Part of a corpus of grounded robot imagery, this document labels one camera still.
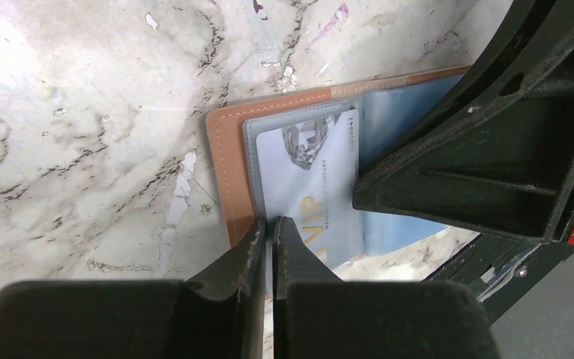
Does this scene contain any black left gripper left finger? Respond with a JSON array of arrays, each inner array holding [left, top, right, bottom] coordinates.
[[0, 218, 267, 358]]

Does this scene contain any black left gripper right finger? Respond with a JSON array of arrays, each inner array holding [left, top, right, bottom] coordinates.
[[273, 217, 499, 358]]

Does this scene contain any black mounting rail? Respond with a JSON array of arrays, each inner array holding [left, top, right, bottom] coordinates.
[[426, 234, 574, 323]]

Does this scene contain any white VIP card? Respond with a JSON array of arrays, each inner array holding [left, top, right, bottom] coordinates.
[[255, 108, 365, 271]]

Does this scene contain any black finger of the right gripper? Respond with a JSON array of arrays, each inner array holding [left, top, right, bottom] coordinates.
[[353, 1, 574, 243]]

